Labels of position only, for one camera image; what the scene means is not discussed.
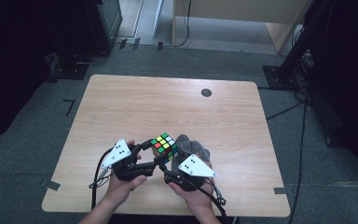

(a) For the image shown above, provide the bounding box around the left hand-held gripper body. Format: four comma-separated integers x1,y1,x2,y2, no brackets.
101,137,157,182

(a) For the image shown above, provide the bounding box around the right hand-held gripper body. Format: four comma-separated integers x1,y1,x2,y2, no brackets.
163,153,218,192

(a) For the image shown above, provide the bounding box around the multicoloured puzzle cube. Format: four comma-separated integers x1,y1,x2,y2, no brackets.
150,132,180,165

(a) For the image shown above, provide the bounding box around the grey cloth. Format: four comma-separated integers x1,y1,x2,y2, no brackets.
171,133,212,175

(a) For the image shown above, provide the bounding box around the person's right hand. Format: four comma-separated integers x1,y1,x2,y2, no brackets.
167,160,219,217

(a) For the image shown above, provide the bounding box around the person's left hand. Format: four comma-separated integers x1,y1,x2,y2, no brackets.
103,139,149,205

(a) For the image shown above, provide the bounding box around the black angled floor tape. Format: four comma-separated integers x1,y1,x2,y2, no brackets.
62,98,76,118

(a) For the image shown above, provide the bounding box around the black stand base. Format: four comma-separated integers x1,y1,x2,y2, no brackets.
49,52,90,81

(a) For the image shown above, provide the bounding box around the black cabinet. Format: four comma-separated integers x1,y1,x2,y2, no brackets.
85,0,124,54

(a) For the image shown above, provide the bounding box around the dark curtain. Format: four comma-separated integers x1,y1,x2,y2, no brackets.
0,0,90,147
304,0,358,185

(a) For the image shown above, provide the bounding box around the black metal stand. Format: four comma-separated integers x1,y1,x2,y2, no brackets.
262,0,327,91

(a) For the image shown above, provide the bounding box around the beige wooden desk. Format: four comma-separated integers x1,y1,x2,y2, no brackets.
172,0,312,54

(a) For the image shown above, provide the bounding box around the left hand-held gripper cable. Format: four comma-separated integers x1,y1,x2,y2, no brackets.
89,148,114,210

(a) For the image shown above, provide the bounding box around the hand-held gripper cable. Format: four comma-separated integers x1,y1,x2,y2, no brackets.
202,177,231,224
89,148,114,210

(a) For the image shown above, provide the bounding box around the right hand-held gripper cable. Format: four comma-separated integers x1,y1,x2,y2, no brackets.
202,177,231,224

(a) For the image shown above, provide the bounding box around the black looped floor cable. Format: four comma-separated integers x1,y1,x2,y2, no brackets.
72,49,110,65

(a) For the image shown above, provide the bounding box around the long black floor cable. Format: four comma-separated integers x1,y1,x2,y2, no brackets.
287,101,309,224

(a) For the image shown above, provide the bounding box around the short black floor cable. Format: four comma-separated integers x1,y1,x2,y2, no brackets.
265,101,307,121

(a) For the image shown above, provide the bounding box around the black cable under desk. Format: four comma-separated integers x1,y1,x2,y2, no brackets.
161,0,192,49

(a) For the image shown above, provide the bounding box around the white post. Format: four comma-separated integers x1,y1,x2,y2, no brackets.
151,0,165,39

